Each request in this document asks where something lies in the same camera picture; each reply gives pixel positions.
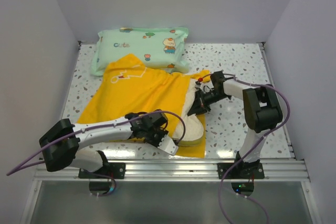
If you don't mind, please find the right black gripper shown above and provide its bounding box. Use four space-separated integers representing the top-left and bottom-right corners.
187 89 229 117

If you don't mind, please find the cream yellow-edged pillow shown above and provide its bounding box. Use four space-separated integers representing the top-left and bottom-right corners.
171 78 204 147

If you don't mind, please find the yellow pillowcase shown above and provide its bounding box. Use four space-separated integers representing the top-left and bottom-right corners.
77 54 210 158

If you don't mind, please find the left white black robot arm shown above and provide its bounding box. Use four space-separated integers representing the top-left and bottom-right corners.
39 111 177 178

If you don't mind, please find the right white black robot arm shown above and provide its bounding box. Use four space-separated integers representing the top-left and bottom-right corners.
188 71 283 179

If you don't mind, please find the green cartoon bear pillow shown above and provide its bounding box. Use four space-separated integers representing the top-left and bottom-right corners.
91 27 189 76

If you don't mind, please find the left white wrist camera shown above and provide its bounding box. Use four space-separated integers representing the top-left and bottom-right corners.
158 135 178 156

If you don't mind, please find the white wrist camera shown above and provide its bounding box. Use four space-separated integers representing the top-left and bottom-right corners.
195 77 204 91
158 135 178 156

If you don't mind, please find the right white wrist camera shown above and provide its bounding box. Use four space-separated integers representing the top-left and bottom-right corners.
195 77 204 91

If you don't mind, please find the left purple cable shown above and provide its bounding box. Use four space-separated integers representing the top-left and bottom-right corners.
6 110 187 196

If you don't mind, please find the purple cable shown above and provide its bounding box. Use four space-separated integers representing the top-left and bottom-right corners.
202 73 291 224
6 110 187 196

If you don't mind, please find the aluminium mounting rail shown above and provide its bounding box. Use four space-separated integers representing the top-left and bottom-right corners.
33 157 310 182

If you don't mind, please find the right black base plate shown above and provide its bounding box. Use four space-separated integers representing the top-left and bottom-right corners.
217 162 265 179

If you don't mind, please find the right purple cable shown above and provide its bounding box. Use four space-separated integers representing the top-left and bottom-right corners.
202 73 291 224

